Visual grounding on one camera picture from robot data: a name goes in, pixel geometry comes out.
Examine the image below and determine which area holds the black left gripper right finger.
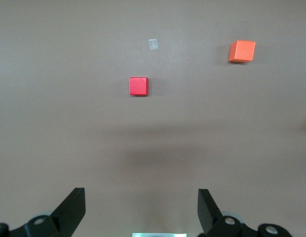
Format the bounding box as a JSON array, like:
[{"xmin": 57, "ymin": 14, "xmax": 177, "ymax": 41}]
[{"xmin": 197, "ymin": 189, "xmax": 292, "ymax": 237}]

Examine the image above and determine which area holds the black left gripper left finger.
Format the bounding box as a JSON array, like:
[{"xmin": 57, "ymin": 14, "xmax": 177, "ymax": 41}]
[{"xmin": 0, "ymin": 187, "xmax": 86, "ymax": 237}]

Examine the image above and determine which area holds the red cube block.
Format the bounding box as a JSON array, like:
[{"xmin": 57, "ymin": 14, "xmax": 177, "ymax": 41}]
[{"xmin": 129, "ymin": 77, "xmax": 149, "ymax": 97}]

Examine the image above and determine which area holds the orange cube block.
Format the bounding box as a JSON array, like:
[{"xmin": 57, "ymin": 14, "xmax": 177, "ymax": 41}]
[{"xmin": 228, "ymin": 39, "xmax": 257, "ymax": 63}]

